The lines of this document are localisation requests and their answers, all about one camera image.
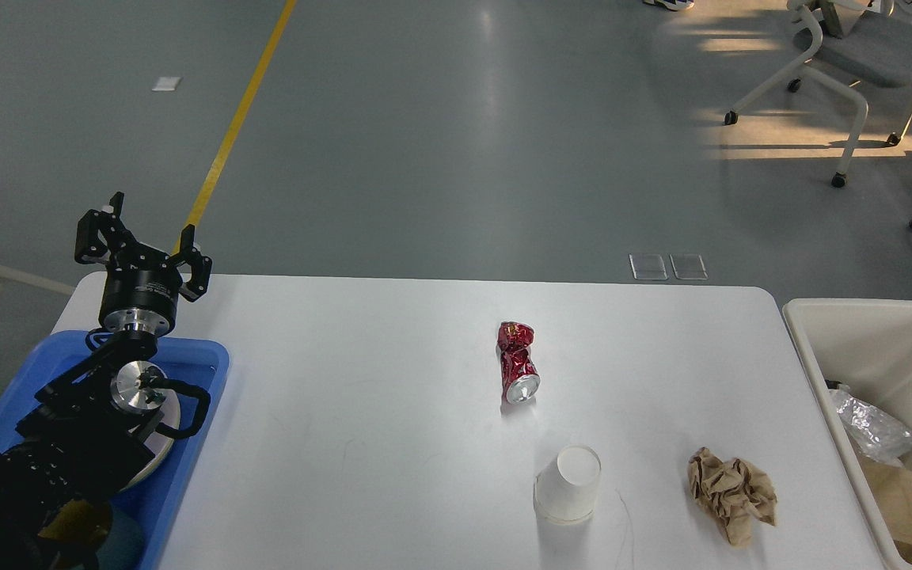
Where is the brown paper ball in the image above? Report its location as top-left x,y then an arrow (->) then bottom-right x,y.
686,446 -> 778,549

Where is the pink plate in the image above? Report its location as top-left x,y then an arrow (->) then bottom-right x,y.
111,360 -> 181,491

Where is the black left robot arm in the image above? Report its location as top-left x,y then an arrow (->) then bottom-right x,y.
0,192 -> 212,569

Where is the white plastic bin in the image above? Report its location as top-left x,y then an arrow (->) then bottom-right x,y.
782,298 -> 912,569

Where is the floor outlet plate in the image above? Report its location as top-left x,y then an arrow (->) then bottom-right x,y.
670,253 -> 709,281
629,253 -> 669,281

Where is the blue plastic tray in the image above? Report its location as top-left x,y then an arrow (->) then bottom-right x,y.
0,329 -> 230,569

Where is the grey office chair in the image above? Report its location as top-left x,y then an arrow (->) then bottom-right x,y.
723,1 -> 912,188

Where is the aluminium foil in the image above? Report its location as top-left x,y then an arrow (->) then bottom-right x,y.
828,385 -> 912,468

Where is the dark teal mug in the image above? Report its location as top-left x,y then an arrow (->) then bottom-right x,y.
37,500 -> 145,569

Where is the crushed red soda can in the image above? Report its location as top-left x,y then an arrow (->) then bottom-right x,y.
496,321 -> 542,405

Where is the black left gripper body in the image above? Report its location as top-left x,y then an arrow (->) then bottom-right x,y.
98,257 -> 182,338

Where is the brown paper bag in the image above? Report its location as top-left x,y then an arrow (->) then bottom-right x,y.
859,457 -> 912,564

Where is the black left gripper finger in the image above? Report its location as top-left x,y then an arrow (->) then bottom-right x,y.
75,192 -> 140,273
171,224 -> 213,302

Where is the white paper cup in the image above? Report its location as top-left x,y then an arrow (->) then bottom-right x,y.
533,445 -> 603,526

